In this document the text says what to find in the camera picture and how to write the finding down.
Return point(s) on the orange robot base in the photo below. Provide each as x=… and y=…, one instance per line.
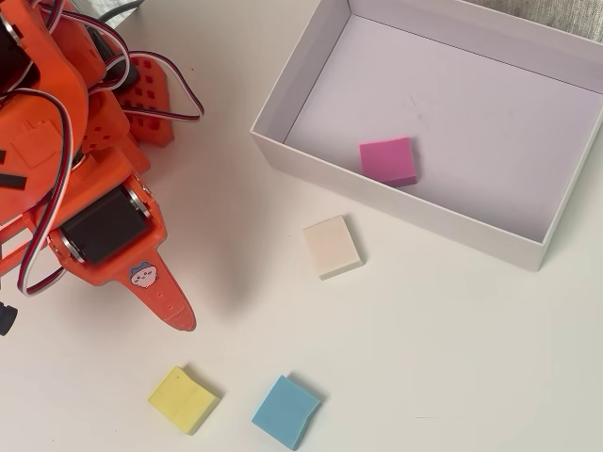
x=151, y=94

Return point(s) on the pink foam cuboid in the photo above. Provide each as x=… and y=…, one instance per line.
x=386, y=157

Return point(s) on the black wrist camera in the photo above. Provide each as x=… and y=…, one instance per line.
x=5, y=318

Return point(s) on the yellow foam cuboid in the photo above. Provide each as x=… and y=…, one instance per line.
x=181, y=400

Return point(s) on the orange gripper body with servo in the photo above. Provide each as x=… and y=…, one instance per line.
x=109, y=225

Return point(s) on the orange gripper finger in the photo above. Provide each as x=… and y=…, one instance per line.
x=165, y=296

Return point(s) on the cream foam cuboid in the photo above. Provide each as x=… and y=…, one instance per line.
x=330, y=245

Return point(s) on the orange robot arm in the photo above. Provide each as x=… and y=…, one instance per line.
x=42, y=61

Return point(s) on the white cardboard bin box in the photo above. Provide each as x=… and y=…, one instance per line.
x=471, y=94

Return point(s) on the blue foam cuboid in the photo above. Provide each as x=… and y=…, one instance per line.
x=282, y=412

